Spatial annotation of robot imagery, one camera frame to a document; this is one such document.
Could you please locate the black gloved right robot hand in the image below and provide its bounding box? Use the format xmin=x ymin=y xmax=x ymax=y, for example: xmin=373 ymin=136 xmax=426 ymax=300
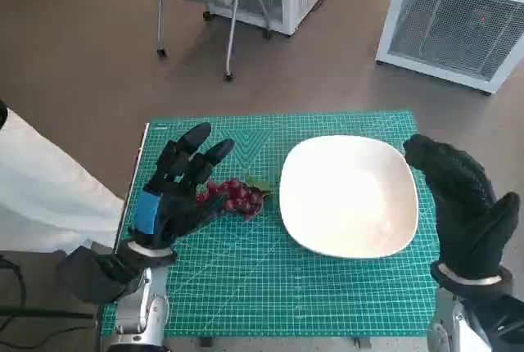
xmin=403 ymin=133 xmax=522 ymax=281

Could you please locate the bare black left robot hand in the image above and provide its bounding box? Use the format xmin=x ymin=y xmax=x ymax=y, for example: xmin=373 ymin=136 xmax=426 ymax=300
xmin=127 ymin=122 xmax=236 ymax=251

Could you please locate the red toy grape bunch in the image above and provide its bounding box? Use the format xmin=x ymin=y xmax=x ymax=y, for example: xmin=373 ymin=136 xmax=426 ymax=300
xmin=195 ymin=176 xmax=272 ymax=219

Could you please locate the white square plate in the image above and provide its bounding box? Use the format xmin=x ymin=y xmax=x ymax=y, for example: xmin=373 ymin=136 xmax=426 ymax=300
xmin=278 ymin=134 xmax=419 ymax=262

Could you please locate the green cutting mat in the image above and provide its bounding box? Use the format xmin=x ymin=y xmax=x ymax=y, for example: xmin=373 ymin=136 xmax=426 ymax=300
xmin=100 ymin=111 xmax=441 ymax=339

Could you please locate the person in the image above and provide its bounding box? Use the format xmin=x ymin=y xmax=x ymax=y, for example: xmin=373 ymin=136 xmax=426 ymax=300
xmin=0 ymin=100 xmax=126 ymax=255

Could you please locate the dark horizontal bar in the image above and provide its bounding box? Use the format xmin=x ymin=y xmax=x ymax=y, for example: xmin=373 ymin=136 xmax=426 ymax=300
xmin=0 ymin=305 xmax=94 ymax=320

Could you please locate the white cabinet with mesh front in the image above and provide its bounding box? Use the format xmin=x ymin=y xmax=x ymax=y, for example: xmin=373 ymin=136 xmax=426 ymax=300
xmin=374 ymin=0 xmax=524 ymax=95

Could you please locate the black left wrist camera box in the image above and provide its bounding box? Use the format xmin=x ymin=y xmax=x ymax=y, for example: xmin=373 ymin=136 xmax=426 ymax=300
xmin=55 ymin=244 xmax=142 ymax=305

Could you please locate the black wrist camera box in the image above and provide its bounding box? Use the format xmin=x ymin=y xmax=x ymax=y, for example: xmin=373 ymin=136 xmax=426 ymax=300
xmin=55 ymin=244 xmax=142 ymax=305
xmin=466 ymin=294 xmax=524 ymax=352

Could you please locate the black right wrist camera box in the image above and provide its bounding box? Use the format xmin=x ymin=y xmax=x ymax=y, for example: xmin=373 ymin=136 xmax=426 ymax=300
xmin=466 ymin=294 xmax=524 ymax=352

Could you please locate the black floor cable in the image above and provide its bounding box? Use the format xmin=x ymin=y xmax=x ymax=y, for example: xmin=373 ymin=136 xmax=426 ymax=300
xmin=0 ymin=255 xmax=26 ymax=331

